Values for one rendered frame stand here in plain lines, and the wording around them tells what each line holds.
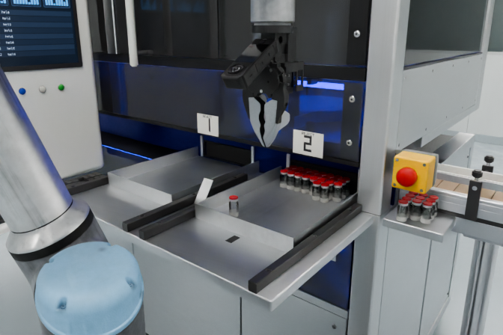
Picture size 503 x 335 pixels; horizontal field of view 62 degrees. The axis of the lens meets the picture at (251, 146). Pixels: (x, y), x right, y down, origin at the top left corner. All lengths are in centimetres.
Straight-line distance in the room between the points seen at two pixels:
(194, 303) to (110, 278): 105
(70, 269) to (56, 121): 99
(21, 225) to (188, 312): 107
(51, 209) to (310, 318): 82
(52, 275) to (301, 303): 81
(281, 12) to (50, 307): 52
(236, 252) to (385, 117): 42
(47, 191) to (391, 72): 67
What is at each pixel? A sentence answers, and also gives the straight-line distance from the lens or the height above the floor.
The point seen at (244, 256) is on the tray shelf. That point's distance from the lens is 80.
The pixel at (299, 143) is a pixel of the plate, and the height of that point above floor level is 102.
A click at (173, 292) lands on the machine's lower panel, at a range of 163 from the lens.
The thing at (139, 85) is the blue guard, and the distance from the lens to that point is 145.
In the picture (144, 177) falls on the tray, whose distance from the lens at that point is 123.
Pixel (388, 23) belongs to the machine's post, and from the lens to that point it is 92.
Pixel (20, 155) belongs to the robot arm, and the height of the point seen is 114.
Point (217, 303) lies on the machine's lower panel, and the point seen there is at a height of 42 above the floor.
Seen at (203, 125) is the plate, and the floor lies 101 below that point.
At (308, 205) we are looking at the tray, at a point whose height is 88.
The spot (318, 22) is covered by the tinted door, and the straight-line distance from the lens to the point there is 100.
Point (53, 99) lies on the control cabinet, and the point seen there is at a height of 107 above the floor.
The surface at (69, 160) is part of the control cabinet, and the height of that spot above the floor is 86.
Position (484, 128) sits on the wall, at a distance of 563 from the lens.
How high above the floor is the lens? 129
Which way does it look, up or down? 16 degrees down
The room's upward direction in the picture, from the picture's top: straight up
